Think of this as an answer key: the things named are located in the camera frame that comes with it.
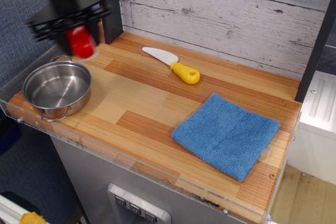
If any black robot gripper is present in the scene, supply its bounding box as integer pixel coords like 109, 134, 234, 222
26, 0, 111, 56

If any red and white toy object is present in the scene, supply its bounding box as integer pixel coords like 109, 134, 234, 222
66, 25, 98, 61

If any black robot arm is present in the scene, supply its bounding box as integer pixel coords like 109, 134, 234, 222
27, 0, 111, 61

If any stainless steel pot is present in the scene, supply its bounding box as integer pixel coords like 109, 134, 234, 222
22, 56, 92, 122

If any folded blue cloth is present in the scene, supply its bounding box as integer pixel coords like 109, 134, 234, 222
172, 93, 280, 182

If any yellow object bottom left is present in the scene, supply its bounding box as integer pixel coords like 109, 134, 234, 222
19, 212, 46, 224

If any silver toy fridge cabinet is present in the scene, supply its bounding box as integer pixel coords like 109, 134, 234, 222
52, 137, 265, 223

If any silver ice dispenser panel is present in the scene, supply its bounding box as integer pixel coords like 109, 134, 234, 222
107, 183, 172, 223

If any white grey side appliance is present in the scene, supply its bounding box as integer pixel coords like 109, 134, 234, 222
287, 71, 335, 184

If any dark grey left post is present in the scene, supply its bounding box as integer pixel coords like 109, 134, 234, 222
102, 0, 123, 44

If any dark grey post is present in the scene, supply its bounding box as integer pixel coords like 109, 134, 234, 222
295, 0, 335, 103
102, 0, 123, 44

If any clear acrylic guard rail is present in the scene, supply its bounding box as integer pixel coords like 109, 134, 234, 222
1, 33, 301, 223

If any yellow handled white toy knife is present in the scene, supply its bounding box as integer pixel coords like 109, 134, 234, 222
142, 47, 201, 84

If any dark grey right post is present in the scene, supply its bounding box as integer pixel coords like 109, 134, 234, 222
295, 0, 335, 103

